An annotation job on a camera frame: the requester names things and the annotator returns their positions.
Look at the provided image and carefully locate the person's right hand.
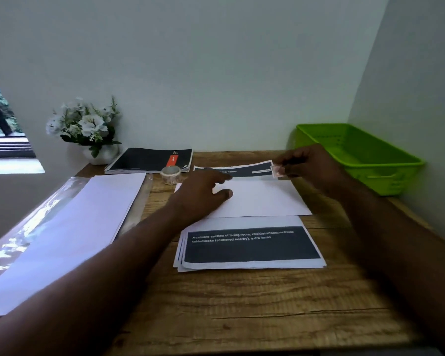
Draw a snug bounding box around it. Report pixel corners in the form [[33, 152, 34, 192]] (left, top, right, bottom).
[[272, 144, 348, 196]]

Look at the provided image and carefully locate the person's left hand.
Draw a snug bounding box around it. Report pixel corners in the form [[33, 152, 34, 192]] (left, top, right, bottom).
[[171, 169, 234, 227]]

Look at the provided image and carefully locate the plain white paper sheet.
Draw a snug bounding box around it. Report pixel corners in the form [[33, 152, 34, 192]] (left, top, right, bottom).
[[174, 179, 312, 219]]

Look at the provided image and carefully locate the person's left forearm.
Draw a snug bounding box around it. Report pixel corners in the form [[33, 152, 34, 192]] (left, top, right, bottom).
[[0, 203, 205, 356]]

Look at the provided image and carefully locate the person's right forearm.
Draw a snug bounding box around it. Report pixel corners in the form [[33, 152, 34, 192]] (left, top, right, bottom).
[[328, 173, 445, 356]]

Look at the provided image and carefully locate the dark printed paper strip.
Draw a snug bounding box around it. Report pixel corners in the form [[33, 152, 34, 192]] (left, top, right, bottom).
[[194, 160, 279, 179]]

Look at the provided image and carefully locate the stack of dark printed sheets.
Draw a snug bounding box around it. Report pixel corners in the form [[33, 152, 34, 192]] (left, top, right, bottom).
[[173, 216, 327, 273]]

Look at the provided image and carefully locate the clear tape roll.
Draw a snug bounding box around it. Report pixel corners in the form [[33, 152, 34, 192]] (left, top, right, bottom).
[[160, 165, 184, 185]]

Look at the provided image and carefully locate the green plastic basket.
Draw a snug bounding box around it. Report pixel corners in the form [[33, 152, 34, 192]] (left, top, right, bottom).
[[295, 123, 426, 196]]

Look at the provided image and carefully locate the black spiral notebook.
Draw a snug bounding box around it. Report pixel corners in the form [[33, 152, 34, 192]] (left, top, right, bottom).
[[104, 147, 194, 175]]

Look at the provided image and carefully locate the white flower pot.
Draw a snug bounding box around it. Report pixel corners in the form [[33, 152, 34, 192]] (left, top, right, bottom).
[[82, 144, 119, 166]]

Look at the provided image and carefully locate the white artificial flower bouquet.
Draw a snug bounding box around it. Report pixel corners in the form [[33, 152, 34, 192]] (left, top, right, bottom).
[[46, 96, 122, 158]]

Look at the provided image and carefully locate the large white paper sheet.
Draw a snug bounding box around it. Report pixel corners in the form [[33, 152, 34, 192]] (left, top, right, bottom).
[[0, 173, 147, 318]]

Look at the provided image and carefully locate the clear plastic sleeve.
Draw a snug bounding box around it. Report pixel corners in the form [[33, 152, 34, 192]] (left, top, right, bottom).
[[0, 175, 154, 290]]

